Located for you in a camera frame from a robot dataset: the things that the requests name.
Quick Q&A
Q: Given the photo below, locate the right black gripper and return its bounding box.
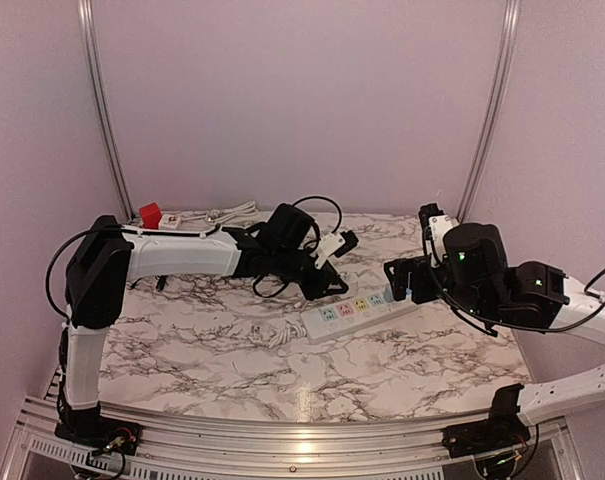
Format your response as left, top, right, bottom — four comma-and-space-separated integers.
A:
386, 253, 494, 323

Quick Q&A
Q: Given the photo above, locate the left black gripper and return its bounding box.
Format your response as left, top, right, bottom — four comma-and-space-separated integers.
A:
272, 245, 347, 301

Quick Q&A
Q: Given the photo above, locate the white small charger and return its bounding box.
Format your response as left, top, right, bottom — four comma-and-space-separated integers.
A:
341, 272, 359, 285

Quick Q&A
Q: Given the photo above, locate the white multicolour power strip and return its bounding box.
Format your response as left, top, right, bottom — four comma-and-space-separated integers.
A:
301, 287, 418, 344

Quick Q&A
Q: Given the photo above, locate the white orange-strip cable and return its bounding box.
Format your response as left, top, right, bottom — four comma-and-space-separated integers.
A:
179, 200, 259, 224

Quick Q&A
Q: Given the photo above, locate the white cube socket adapter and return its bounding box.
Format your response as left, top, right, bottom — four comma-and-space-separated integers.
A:
158, 213, 182, 230

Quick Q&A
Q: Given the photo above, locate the black power adapter with cable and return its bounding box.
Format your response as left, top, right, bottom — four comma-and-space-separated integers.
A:
129, 275, 168, 291

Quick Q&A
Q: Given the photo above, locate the red cube socket adapter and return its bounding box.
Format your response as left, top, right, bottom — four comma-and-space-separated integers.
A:
138, 202, 163, 230

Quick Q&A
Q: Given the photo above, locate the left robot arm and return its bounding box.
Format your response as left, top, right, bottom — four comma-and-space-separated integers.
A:
53, 203, 358, 447

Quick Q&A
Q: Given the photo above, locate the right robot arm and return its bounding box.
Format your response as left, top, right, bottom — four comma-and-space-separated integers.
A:
384, 217, 605, 458

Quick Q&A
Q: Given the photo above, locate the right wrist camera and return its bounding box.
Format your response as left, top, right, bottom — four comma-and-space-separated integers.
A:
418, 203, 459, 268

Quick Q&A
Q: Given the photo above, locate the white bundled strip cable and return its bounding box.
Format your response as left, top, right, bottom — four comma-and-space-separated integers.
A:
251, 322, 307, 353

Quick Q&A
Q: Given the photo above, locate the aluminium front rail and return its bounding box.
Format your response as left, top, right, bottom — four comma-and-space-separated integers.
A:
0, 396, 586, 479

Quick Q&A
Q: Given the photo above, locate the left aluminium frame post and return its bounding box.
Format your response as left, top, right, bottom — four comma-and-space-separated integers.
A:
78, 0, 135, 220

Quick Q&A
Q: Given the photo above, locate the aluminium frame post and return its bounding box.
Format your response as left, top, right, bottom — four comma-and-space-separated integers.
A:
456, 0, 522, 222
78, 0, 135, 220

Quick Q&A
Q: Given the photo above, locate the right aluminium frame post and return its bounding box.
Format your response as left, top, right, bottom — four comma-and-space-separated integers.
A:
456, 0, 522, 222

